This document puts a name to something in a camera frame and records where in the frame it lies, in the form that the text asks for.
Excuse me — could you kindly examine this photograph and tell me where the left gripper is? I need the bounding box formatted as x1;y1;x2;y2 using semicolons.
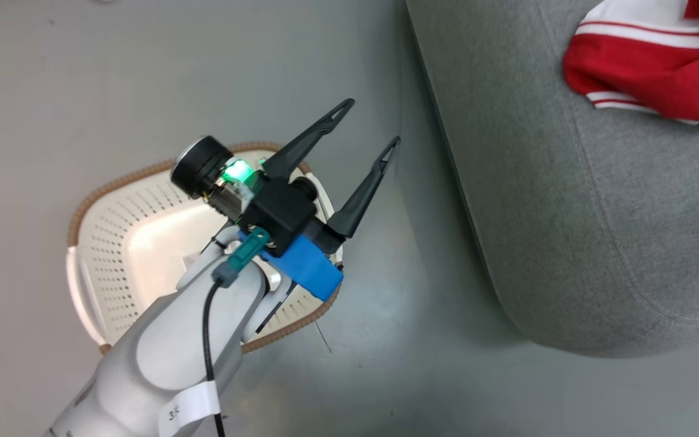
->
170;98;401;239

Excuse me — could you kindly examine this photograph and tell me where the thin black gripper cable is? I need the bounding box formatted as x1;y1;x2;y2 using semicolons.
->
255;280;298;336

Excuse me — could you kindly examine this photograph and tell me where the red and white garment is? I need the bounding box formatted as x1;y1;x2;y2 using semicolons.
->
562;0;699;130

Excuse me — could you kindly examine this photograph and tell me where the white label tape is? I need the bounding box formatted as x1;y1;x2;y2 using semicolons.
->
158;381;220;437

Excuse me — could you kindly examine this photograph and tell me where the left teal plug black cable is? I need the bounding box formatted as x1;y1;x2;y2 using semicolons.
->
202;227;272;437

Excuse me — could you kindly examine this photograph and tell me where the white perforated laundry basket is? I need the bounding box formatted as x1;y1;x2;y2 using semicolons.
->
67;141;345;356

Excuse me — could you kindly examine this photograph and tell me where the grey fabric sofa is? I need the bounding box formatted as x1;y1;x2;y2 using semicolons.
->
405;0;699;358

